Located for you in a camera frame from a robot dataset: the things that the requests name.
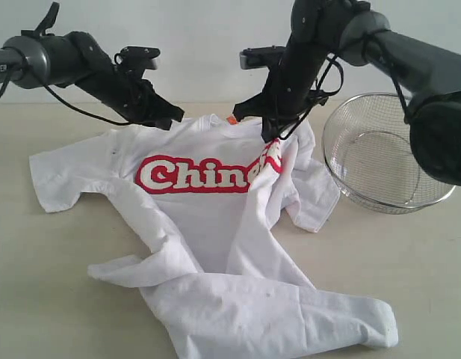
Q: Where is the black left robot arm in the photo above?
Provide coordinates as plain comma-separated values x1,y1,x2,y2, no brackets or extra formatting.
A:
0,2,184,130

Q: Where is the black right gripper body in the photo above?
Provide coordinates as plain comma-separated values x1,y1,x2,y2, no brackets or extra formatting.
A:
258,63,323,118

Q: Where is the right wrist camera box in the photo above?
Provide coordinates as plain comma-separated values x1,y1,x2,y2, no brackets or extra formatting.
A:
239,46,285,70

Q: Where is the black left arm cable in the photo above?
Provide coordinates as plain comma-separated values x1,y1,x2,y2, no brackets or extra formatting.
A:
0,52,149,126

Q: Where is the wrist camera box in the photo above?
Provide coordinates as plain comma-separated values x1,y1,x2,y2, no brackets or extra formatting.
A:
239,46,285,70
118,46,161,71

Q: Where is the metal wire mesh basket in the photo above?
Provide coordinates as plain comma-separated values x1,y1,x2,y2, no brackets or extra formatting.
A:
322,93,455,215

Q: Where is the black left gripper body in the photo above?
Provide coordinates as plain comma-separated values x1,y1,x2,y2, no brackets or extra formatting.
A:
110,74,158,123

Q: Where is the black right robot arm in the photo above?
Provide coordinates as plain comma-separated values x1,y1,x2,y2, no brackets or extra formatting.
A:
232,1,461,186

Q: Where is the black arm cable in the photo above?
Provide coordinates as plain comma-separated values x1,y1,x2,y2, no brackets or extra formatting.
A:
0,52,149,126
267,22,414,141

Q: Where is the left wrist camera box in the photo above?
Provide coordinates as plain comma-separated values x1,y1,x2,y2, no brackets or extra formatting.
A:
118,46,161,71

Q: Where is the white t-shirt red print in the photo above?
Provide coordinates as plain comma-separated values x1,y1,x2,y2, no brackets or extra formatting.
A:
29,114,398,358

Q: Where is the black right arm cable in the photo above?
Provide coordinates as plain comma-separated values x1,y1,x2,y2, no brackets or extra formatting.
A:
267,22,414,141

